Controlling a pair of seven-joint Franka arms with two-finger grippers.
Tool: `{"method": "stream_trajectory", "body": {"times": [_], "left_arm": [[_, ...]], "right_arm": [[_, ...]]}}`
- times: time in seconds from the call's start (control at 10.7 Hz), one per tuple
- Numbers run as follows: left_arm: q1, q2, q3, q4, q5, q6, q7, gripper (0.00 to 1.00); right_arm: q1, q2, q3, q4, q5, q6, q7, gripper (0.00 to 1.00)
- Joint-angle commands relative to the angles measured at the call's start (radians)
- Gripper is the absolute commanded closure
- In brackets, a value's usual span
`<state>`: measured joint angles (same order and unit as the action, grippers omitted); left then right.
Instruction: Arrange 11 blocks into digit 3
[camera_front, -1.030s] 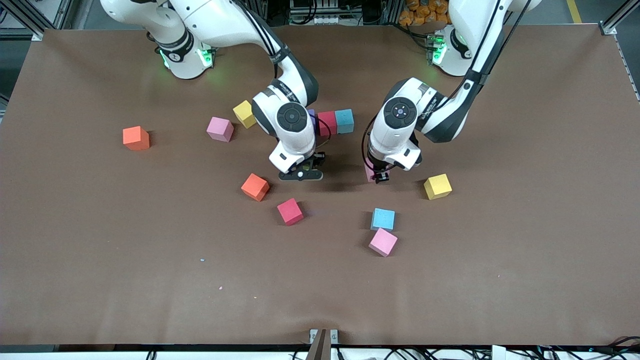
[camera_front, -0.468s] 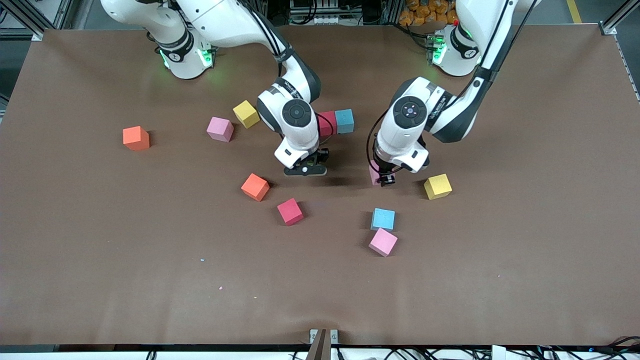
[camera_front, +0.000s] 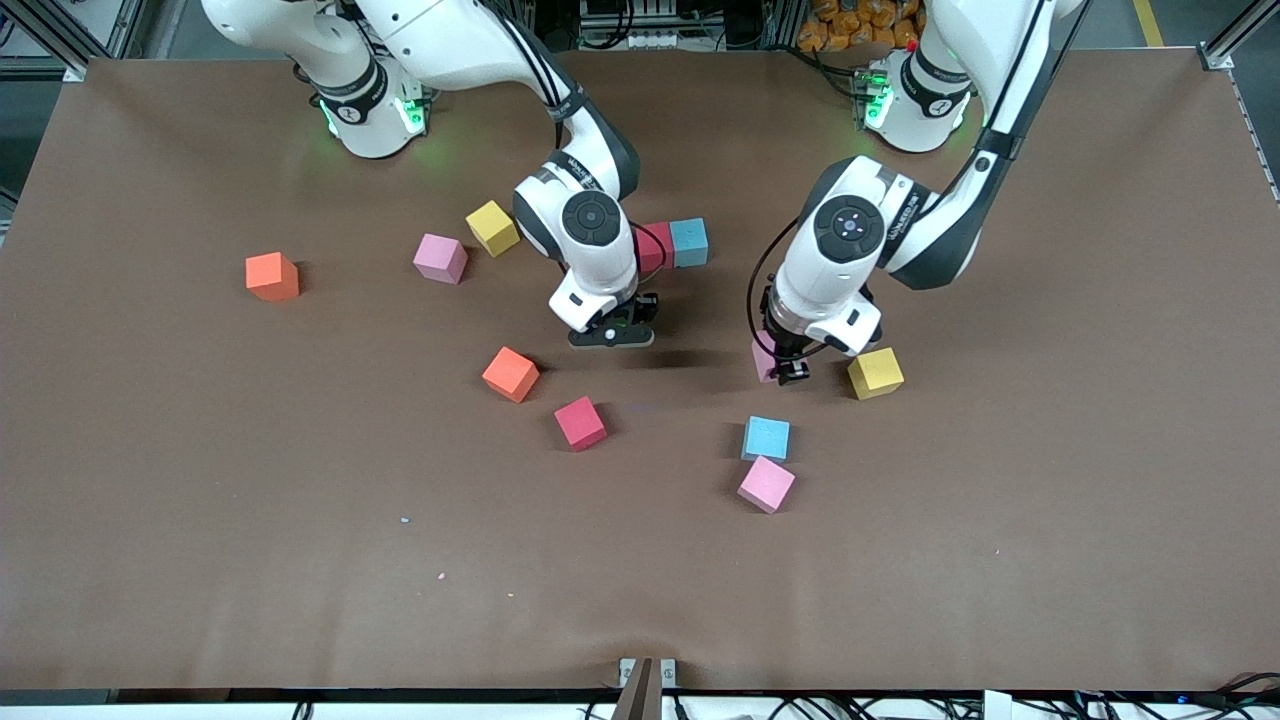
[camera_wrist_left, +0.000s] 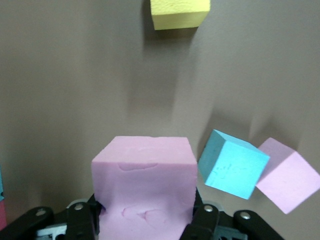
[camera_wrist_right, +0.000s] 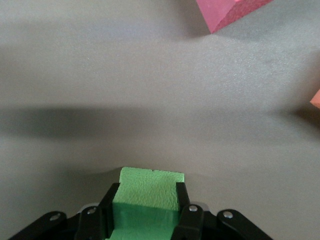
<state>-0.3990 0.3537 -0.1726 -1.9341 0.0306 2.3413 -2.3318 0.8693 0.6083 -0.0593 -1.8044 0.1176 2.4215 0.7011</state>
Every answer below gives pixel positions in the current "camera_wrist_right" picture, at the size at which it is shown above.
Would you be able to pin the brown table mat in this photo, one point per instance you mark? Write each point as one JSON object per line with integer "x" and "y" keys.
{"x": 150, "y": 75}

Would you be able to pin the green foam cube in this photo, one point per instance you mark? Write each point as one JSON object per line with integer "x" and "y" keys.
{"x": 147, "y": 190}

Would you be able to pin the orange foam cube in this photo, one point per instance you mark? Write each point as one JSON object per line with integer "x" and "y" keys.
{"x": 317, "y": 100}

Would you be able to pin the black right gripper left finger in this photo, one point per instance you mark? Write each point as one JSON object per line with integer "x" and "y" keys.
{"x": 90, "y": 222}

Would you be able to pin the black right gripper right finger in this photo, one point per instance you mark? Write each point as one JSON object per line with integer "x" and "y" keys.
{"x": 192, "y": 222}

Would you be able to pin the red foam cube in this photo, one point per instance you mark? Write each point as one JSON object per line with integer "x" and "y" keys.
{"x": 220, "y": 12}

